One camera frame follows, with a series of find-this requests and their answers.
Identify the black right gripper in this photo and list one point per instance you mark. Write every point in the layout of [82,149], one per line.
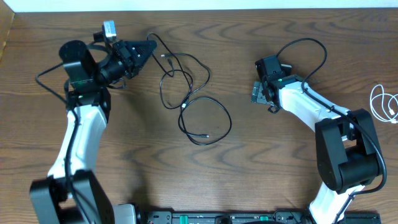
[257,94]

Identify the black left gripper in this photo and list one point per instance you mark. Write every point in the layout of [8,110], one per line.
[127,58]

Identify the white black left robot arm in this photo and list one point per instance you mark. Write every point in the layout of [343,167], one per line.
[71,192]

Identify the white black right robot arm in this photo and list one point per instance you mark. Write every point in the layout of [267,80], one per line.
[347,149]

